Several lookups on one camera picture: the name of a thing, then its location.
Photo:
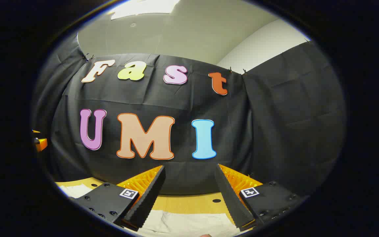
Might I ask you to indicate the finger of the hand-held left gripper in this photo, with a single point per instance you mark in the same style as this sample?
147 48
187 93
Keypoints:
41 143

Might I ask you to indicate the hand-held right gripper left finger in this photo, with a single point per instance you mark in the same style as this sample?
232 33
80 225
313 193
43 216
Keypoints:
148 194

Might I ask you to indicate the black backdrop cloth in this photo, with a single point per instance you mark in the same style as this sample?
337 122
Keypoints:
275 131

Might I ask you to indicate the white jeans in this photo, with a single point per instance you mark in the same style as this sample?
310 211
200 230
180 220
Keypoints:
189 223

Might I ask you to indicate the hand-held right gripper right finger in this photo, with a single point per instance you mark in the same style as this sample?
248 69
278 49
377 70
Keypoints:
230 197

